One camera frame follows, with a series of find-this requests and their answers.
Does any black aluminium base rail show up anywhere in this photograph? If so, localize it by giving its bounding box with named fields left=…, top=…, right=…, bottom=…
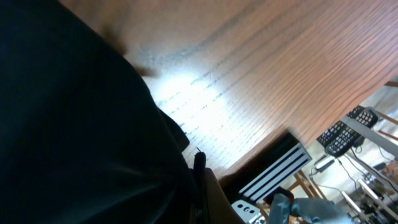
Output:
left=222, top=132, right=312, bottom=204

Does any black t-shirt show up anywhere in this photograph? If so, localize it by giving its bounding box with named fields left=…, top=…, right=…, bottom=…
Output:
left=1, top=1, right=199, bottom=223

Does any black remote keypad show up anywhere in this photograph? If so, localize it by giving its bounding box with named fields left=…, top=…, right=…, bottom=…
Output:
left=317, top=121, right=361, bottom=157
left=347, top=105, right=379, bottom=128

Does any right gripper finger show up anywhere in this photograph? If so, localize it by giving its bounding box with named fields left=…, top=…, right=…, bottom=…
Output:
left=193, top=151, right=208, bottom=224

